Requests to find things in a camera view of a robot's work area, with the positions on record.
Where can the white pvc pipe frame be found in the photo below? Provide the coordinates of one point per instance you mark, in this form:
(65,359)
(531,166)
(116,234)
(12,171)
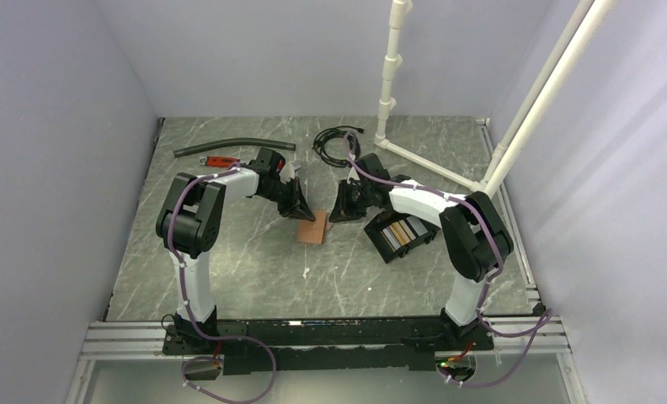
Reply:
(463,57)

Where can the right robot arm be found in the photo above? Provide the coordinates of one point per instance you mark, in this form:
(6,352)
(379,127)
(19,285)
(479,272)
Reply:
(412,214)

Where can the black card box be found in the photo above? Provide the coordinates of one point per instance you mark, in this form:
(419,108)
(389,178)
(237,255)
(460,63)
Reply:
(425,231)

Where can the aluminium extrusion frame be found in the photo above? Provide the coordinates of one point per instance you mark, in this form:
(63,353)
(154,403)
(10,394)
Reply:
(138,341)

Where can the white card stack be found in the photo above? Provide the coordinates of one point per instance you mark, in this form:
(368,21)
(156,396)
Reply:
(391,239)

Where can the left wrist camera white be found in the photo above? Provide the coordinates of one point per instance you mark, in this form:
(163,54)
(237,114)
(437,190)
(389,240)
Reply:
(289,171)

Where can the brown leather card holder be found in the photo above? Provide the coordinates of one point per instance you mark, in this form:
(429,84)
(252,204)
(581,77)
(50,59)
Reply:
(314,232)

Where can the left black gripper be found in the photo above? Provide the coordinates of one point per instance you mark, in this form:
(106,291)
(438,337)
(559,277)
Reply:
(300,208)

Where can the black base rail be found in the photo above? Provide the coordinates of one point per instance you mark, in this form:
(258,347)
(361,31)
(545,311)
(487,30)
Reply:
(247,346)

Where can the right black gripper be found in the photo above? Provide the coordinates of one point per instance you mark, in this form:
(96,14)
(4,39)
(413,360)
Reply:
(344,211)

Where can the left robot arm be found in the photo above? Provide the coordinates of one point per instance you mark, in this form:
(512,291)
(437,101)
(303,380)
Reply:
(190,219)

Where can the red handled adjustable wrench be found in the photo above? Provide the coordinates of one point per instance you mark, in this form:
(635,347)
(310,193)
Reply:
(223,162)

